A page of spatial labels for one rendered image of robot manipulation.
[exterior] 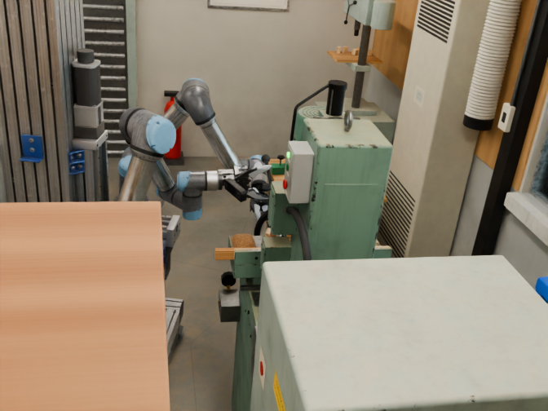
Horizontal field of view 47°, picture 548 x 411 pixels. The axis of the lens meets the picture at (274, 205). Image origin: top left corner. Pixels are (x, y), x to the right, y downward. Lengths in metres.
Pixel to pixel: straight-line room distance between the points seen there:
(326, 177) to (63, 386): 1.65
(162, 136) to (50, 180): 0.54
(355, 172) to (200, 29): 3.47
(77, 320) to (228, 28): 4.99
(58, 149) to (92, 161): 0.13
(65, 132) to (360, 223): 1.11
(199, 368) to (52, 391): 3.05
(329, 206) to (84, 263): 1.64
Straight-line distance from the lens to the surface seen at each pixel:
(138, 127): 2.15
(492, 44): 3.40
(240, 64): 5.24
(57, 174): 2.46
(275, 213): 1.98
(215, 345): 3.35
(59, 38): 2.29
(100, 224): 0.24
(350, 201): 1.85
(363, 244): 1.94
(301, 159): 1.79
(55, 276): 0.21
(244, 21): 5.16
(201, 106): 2.63
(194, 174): 2.36
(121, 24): 5.09
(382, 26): 4.22
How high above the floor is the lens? 2.16
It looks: 27 degrees down
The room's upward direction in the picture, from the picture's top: 5 degrees clockwise
